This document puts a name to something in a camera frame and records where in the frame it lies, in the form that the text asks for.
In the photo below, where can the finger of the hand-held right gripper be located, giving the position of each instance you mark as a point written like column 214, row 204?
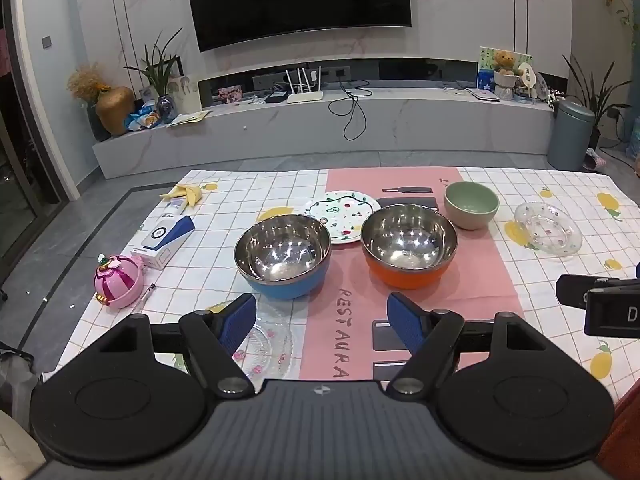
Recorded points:
column 575, row 291

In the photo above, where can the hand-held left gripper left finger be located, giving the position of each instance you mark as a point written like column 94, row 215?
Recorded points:
column 239, row 325

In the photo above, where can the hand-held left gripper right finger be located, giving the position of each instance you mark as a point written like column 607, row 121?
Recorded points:
column 405, row 325

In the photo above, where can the clear embossed glass plate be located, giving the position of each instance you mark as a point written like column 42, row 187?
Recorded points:
column 270, row 347

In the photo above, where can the orange steel bowl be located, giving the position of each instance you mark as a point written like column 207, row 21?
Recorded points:
column 410, row 276

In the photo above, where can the blue steel bowl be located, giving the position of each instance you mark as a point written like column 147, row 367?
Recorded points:
column 280, row 287

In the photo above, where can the clear printed glass bowl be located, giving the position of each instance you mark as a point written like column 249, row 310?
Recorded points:
column 547, row 230

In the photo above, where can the green ceramic bowl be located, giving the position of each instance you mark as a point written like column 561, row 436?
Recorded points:
column 470, row 215

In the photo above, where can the white painted plate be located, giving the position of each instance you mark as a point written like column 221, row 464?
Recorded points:
column 345, row 205

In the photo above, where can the white pen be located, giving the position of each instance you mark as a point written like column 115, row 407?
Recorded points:
column 145, row 298

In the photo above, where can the white blue carton box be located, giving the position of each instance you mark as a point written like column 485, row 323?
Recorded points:
column 162, row 242

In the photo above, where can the person's orange red clothing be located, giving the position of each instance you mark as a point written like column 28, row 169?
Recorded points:
column 631, row 435

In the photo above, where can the pink round toy case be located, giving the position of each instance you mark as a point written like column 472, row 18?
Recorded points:
column 117, row 282

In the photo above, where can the pink white slipper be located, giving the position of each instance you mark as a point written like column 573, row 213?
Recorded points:
column 595, row 160

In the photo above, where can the white tube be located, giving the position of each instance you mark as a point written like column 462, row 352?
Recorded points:
column 176, row 207

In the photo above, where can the grey trash can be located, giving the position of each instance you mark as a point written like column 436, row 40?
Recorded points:
column 570, row 137

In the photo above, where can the tall potted plant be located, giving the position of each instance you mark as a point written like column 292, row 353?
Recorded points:
column 597, row 100

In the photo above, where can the grey marble television bench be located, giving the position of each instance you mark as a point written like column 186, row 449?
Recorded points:
column 400, row 125

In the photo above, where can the yellow envelope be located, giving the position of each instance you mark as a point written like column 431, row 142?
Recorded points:
column 189, row 118

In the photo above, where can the white tablet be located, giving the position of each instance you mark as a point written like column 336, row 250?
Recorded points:
column 482, row 94

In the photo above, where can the blue snack bags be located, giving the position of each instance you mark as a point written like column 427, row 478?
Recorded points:
column 142, row 119

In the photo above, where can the small black box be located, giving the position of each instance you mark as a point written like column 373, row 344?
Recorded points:
column 276, row 97

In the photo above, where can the colourful picture board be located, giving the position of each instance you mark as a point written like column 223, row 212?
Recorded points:
column 486, row 77

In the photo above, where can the white router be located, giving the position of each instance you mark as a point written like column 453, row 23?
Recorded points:
column 305, row 97

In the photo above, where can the white drawing card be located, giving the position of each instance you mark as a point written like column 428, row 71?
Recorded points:
column 186, row 92

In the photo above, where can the teddy bear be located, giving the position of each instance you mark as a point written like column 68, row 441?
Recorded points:
column 504, row 59

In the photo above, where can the dark vase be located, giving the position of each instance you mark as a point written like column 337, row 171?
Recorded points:
column 96, row 125

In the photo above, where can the gold vase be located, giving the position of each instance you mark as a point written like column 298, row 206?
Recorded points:
column 116, row 110

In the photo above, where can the green plant in blue vase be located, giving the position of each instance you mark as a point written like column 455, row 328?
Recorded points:
column 162, row 80

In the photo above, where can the dried flower bunch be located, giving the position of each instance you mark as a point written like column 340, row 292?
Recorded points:
column 85, row 82

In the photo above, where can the pink photo frame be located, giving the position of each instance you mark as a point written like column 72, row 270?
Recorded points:
column 230, row 94

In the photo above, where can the black wall television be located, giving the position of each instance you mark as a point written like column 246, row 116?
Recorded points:
column 300, row 0

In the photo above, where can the dark wall switch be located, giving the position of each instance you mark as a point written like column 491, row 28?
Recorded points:
column 47, row 42

